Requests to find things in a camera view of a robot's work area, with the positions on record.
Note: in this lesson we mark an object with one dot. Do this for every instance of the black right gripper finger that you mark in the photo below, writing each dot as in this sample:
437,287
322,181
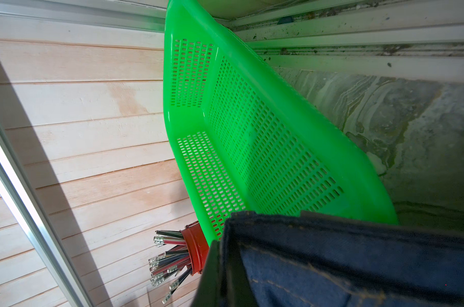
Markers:
213,280

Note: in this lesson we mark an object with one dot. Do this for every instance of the blue denim trousers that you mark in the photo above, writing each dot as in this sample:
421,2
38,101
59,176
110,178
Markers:
321,260

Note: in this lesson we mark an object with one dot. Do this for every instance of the red metal pencil cup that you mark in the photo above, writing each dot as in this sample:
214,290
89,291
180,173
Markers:
197,246

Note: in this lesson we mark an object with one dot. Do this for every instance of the green plastic basket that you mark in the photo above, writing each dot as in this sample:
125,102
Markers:
245,140

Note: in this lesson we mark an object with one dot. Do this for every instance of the right vertical aluminium post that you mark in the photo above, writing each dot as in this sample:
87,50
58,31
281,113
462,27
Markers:
21,200

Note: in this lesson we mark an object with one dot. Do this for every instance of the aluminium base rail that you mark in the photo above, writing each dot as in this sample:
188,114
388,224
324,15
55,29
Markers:
402,39

